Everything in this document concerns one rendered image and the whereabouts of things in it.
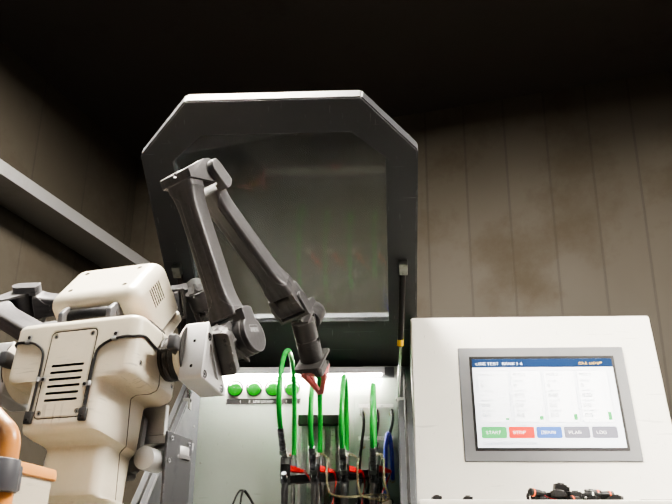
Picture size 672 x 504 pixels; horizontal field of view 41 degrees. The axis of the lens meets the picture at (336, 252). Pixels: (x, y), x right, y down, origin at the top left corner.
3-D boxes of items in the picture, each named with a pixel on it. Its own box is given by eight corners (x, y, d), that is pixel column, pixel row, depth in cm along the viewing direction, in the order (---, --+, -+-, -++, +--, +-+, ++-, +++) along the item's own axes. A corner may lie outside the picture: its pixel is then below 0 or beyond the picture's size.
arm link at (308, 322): (287, 323, 210) (310, 320, 208) (294, 310, 216) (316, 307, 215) (293, 348, 212) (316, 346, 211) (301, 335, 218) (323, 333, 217)
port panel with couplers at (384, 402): (354, 495, 261) (354, 392, 273) (354, 497, 265) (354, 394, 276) (398, 495, 261) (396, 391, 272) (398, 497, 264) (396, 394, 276)
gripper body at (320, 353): (331, 354, 220) (325, 327, 217) (321, 374, 211) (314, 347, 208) (306, 355, 222) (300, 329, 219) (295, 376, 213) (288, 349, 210)
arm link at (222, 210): (169, 186, 193) (210, 165, 190) (176, 173, 198) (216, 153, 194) (275, 327, 212) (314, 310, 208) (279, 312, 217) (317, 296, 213)
